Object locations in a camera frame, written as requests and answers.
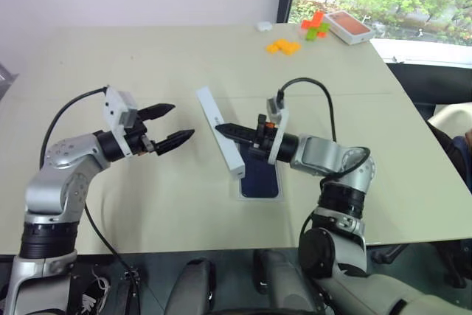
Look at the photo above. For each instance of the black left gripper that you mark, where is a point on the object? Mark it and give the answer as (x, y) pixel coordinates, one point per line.
(138, 132)

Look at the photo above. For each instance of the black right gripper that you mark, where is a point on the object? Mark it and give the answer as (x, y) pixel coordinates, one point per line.
(260, 147)

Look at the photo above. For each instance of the white rectangular box lid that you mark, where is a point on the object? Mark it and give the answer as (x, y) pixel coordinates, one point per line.
(221, 138)

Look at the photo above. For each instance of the dark blue smartphone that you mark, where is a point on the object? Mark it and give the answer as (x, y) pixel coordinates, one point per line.
(258, 178)

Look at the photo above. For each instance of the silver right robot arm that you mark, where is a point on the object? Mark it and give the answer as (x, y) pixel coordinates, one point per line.
(332, 156)

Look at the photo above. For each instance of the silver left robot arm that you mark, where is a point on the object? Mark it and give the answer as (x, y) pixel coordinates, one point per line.
(55, 182)

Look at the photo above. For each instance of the white box with orange print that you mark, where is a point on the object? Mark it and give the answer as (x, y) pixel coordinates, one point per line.
(350, 27)

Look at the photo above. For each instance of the yellow toy block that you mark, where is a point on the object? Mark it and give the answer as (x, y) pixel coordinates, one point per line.
(289, 46)
(274, 48)

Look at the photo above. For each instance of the white earbuds case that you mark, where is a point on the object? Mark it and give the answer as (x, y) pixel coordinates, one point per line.
(264, 26)

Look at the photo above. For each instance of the green toy block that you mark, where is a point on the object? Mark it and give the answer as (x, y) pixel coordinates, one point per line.
(317, 31)

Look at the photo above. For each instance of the orange toy block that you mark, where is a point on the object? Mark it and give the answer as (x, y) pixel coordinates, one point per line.
(312, 20)

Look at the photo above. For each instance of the dark rounded shape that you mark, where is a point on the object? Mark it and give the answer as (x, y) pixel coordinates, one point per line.
(193, 285)

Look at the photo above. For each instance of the black and white sneaker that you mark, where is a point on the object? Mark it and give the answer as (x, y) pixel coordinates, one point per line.
(94, 293)

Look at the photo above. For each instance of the white window sill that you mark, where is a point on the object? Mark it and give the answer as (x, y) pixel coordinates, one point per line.
(420, 53)

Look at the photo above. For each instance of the person in dark clothing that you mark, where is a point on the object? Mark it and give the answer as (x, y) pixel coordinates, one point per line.
(459, 160)

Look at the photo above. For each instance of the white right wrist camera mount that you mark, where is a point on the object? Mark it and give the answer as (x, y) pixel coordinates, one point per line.
(277, 108)

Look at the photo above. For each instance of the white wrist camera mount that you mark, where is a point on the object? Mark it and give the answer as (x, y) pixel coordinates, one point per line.
(114, 106)
(277, 108)

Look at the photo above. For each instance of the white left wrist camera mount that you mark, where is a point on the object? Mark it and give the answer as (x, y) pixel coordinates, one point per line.
(114, 106)

